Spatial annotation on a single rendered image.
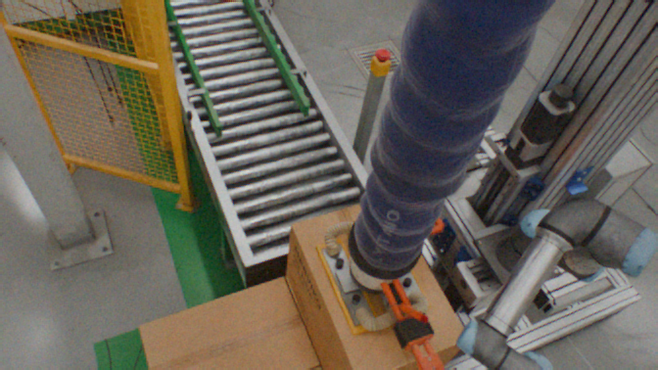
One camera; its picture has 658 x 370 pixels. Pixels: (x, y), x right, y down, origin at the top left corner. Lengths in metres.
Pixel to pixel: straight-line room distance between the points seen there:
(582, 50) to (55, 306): 2.52
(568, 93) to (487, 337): 0.77
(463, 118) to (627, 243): 0.53
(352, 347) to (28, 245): 1.98
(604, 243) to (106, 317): 2.26
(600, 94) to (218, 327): 1.56
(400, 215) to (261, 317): 1.01
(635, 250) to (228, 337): 1.45
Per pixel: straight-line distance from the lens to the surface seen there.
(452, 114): 1.07
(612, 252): 1.42
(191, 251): 3.00
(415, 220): 1.39
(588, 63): 1.74
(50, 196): 2.75
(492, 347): 1.37
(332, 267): 1.85
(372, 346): 1.79
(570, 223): 1.40
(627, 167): 2.18
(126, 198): 3.24
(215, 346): 2.19
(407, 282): 1.85
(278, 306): 2.24
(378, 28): 4.38
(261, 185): 2.54
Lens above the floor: 2.60
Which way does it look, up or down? 53 degrees down
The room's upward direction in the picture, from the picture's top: 11 degrees clockwise
